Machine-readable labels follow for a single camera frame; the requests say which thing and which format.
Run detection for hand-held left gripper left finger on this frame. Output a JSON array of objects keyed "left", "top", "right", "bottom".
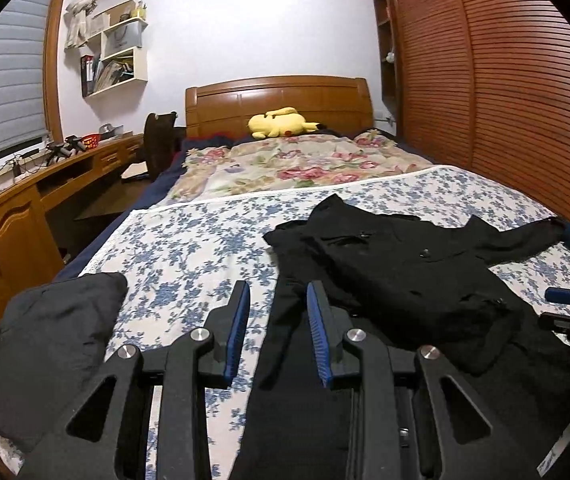
[{"left": 17, "top": 280, "right": 252, "bottom": 480}]

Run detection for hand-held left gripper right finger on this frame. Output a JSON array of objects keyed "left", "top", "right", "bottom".
[{"left": 306, "top": 280, "right": 541, "bottom": 480}]

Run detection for black coat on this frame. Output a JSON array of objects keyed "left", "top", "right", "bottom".
[{"left": 229, "top": 192, "right": 570, "bottom": 480}]

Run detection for blue floral white bed sheet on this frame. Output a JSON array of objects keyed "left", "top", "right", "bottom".
[{"left": 0, "top": 165, "right": 570, "bottom": 480}]

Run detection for pink floral quilt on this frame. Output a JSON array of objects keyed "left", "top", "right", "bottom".
[{"left": 165, "top": 130, "right": 433, "bottom": 206}]

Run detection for dark grey folded garment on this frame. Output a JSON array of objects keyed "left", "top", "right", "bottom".
[{"left": 0, "top": 271, "right": 129, "bottom": 453}]

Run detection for dark brown chair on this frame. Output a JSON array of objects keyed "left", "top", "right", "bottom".
[{"left": 120, "top": 112, "right": 187, "bottom": 183}]

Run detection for yellow plush toy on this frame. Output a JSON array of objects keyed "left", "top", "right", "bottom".
[{"left": 248, "top": 106, "right": 322, "bottom": 140}]

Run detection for wooden slatted wardrobe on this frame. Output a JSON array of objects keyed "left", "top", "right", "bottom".
[{"left": 367, "top": 0, "right": 570, "bottom": 226}]

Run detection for wooden bed headboard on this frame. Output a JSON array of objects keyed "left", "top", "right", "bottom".
[{"left": 185, "top": 76, "right": 376, "bottom": 140}]

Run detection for wooden desk with cabinets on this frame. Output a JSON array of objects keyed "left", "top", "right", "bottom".
[{"left": 0, "top": 132, "right": 148, "bottom": 361}]

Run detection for black tool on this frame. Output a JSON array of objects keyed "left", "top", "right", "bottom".
[{"left": 45, "top": 135, "right": 86, "bottom": 166}]

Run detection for row of books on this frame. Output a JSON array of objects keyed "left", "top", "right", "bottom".
[{"left": 81, "top": 55, "right": 136, "bottom": 96}]

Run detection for grey paper bag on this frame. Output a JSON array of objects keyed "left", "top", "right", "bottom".
[{"left": 102, "top": 22, "right": 143, "bottom": 58}]

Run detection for white tied curtain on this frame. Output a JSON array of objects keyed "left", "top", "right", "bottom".
[{"left": 65, "top": 0, "right": 113, "bottom": 51}]

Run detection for white wall shelf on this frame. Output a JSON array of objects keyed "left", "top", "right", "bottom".
[{"left": 80, "top": 2, "right": 150, "bottom": 98}]

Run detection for wooden window frame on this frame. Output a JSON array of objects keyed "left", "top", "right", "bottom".
[{"left": 42, "top": 0, "right": 69, "bottom": 142}]

